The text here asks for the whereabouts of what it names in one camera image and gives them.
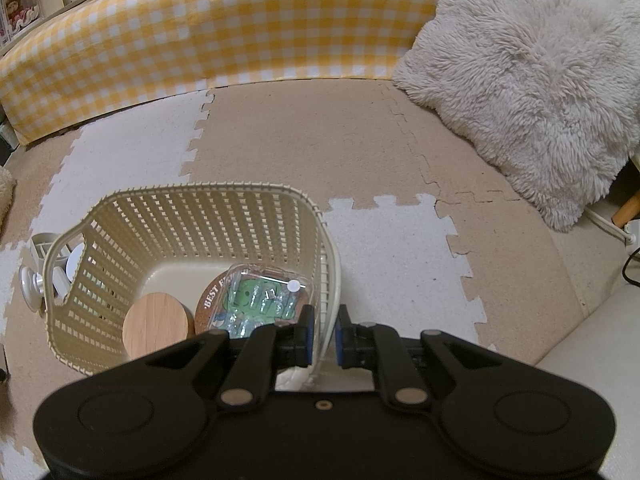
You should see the black cable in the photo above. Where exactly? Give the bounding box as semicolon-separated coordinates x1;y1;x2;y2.
622;244;640;289

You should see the white foam mat tile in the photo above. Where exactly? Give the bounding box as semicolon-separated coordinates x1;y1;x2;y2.
29;89;217;262
319;194;490;357

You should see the clear doll display box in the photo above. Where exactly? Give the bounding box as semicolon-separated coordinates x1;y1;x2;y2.
0;0;39;47

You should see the round green print coaster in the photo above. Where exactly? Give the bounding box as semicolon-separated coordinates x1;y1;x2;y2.
195;270;314;336

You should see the round wooden lid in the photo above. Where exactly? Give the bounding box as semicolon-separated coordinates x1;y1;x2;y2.
122;293;197;362

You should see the beige foam mat tile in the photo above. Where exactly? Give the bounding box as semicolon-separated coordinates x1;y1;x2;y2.
189;79;443;212

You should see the white fluffy cushion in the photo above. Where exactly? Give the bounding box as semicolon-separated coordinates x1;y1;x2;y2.
392;0;640;234
0;165;17;242

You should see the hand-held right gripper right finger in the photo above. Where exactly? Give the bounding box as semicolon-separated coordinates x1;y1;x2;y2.
334;304;502;406

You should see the cream floor mat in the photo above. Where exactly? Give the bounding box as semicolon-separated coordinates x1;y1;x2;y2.
536;274;640;413

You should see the cream plastic basket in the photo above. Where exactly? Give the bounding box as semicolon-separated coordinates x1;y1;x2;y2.
41;183;344;392

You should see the yellow checked cloth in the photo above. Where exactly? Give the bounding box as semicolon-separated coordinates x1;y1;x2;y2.
0;0;462;149

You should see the clear plastic case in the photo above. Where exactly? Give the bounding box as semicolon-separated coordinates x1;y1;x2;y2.
209;265;321;339

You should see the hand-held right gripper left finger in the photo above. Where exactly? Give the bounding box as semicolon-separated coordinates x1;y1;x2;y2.
143;304;317;409

